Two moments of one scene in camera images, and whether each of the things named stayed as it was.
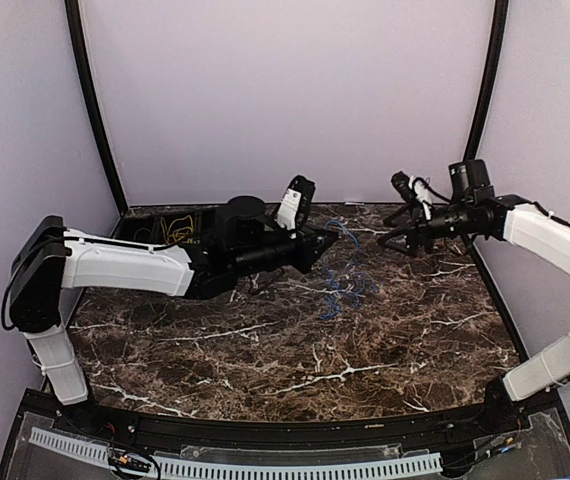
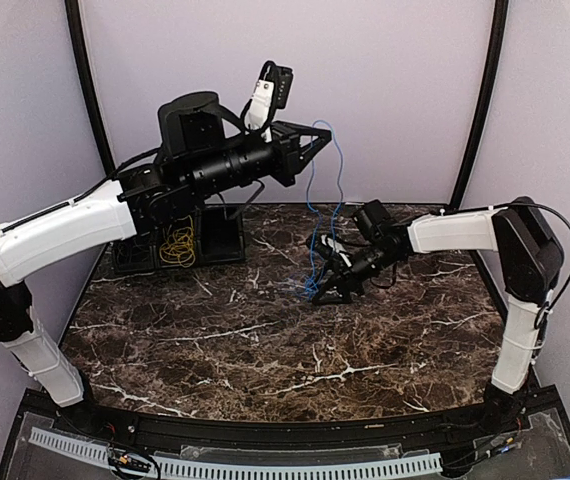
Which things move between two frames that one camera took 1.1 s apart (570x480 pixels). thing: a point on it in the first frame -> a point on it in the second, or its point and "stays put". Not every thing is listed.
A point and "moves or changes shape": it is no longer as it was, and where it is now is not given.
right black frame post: (489, 83) stays put
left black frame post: (74, 10) stays put
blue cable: (348, 285) moves or changes shape
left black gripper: (312, 251) -> (293, 156)
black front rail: (228, 431) stays put
